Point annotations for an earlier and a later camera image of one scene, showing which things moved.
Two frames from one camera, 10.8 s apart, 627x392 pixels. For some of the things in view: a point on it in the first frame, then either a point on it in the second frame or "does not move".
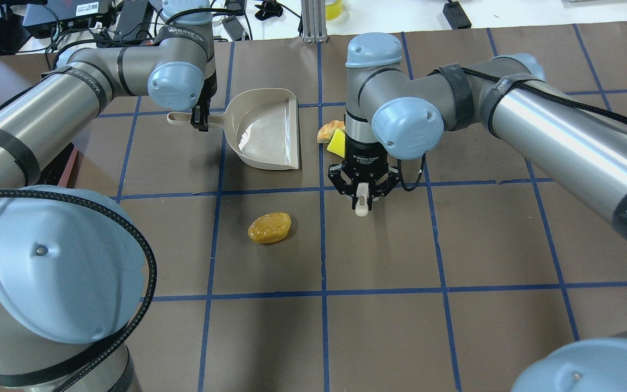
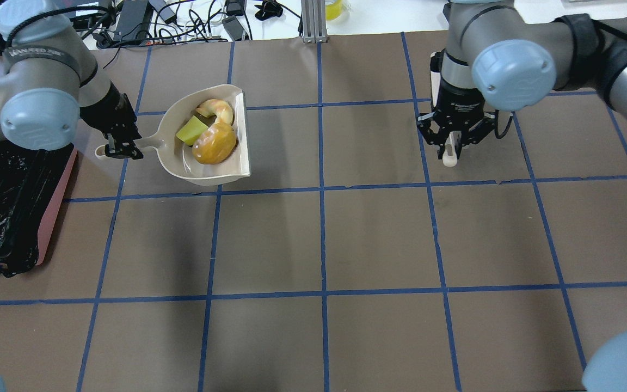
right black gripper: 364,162 to 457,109
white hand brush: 362,190 to 450,153
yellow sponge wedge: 337,145 to 191,130
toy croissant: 327,131 to 216,107
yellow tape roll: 333,10 does not move
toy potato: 269,228 to 215,145
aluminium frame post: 314,21 does not move
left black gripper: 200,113 to 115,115
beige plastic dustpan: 261,125 to 177,160
